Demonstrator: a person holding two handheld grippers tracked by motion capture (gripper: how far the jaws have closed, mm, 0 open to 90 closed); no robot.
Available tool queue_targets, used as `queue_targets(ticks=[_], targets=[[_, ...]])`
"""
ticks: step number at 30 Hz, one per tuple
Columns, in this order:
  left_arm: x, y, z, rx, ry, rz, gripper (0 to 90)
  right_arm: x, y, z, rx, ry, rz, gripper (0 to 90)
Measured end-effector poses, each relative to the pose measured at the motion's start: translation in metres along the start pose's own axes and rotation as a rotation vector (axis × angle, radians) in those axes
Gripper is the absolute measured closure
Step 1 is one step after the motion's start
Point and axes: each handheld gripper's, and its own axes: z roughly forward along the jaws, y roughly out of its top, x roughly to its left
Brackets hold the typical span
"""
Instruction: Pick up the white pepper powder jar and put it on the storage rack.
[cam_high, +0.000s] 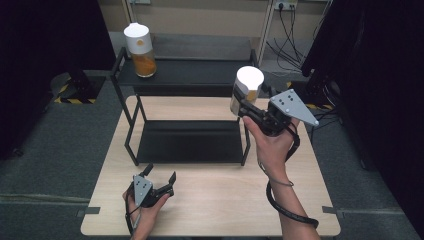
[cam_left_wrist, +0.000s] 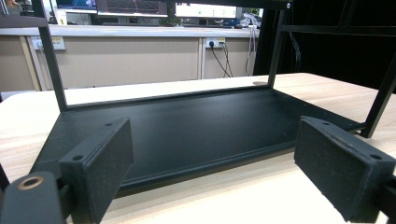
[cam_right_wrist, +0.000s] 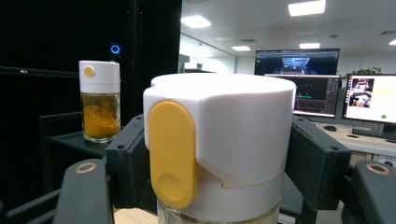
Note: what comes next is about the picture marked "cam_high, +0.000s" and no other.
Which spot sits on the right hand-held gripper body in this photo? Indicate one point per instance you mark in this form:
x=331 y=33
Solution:
x=290 y=106

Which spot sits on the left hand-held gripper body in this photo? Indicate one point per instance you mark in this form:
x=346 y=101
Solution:
x=141 y=190

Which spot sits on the pale powder spice jar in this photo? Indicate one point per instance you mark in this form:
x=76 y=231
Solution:
x=250 y=80

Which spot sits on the black two-tier metal rack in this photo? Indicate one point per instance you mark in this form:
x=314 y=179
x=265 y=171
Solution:
x=186 y=143

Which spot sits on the orange powder spice jar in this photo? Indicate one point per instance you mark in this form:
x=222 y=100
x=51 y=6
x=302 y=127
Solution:
x=141 y=50

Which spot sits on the person's left hand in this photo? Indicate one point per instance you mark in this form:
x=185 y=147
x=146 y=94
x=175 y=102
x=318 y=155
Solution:
x=146 y=216

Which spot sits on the person's right hand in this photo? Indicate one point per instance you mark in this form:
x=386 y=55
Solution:
x=273 y=150

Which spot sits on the black curtain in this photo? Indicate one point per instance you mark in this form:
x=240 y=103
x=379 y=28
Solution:
x=383 y=83
x=40 y=66

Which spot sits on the yellow black floor tape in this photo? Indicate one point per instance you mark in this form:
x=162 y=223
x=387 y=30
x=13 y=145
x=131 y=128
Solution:
x=75 y=100

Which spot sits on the black stand base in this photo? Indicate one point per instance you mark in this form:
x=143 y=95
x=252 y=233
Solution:
x=86 y=85

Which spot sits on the white metal post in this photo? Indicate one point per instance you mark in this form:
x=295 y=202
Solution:
x=266 y=33
x=130 y=11

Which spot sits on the white wall power socket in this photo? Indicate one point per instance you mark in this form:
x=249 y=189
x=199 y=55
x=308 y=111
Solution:
x=285 y=5

